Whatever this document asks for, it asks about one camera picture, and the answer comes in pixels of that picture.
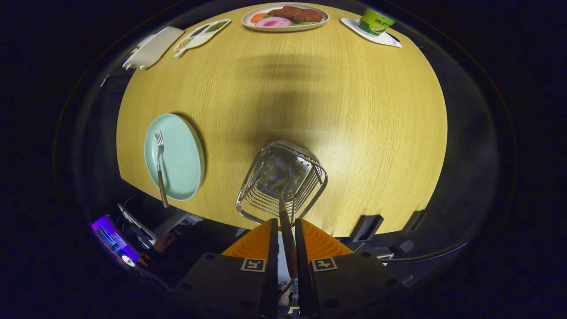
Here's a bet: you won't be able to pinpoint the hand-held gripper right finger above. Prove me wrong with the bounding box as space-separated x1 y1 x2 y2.
295 218 406 319

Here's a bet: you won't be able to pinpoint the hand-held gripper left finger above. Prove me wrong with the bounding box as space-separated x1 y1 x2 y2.
175 218 280 319

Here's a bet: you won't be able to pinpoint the brown handled knife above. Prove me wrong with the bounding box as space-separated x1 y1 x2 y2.
277 191 299 280

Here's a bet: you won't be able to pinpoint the brown handled fork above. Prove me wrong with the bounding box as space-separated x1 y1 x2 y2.
153 130 170 209

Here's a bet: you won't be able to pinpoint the white power strip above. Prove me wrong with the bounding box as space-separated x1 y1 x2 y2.
117 203 158 242

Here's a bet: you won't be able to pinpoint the purple lit device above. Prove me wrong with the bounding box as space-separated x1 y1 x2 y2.
91 214 142 268

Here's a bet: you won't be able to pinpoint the pale green round plate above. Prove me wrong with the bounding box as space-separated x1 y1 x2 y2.
144 113 205 201

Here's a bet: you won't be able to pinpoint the white divided seasoning dish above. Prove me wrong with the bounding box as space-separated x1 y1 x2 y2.
173 19 232 58

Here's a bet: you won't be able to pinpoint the white square coaster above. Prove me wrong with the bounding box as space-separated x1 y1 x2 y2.
341 17 403 48

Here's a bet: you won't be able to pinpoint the white toaster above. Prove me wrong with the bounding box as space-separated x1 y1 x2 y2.
122 26 185 70

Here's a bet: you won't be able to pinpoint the green label drink bottle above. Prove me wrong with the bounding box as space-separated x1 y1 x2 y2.
357 7 396 37

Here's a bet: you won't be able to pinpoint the pink ham slice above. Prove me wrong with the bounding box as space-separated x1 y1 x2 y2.
255 16 291 28

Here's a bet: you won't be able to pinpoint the white oval food plate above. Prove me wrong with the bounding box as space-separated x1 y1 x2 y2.
241 3 330 32

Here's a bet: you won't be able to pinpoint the brown meat pieces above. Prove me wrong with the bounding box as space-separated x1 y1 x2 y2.
268 5 324 23

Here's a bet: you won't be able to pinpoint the black table bracket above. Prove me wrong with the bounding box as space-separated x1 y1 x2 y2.
403 209 428 233
350 214 385 242

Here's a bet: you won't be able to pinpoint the metal wire cutlery rack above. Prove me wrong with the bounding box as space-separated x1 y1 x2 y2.
235 140 329 226

